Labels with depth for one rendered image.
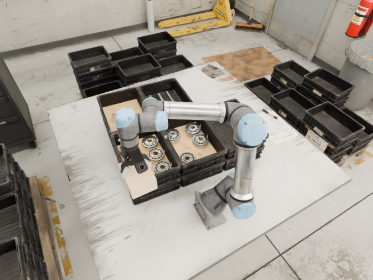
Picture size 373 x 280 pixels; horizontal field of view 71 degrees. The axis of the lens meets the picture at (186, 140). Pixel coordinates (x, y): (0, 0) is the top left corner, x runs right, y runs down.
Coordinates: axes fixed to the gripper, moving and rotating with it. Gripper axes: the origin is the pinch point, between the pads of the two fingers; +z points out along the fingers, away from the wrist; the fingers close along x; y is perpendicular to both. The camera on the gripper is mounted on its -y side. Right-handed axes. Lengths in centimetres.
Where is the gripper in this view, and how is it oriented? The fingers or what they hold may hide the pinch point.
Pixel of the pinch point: (137, 174)
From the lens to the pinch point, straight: 122.6
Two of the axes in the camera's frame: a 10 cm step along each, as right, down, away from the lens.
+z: -0.2, 6.8, 7.4
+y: -4.9, -6.5, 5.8
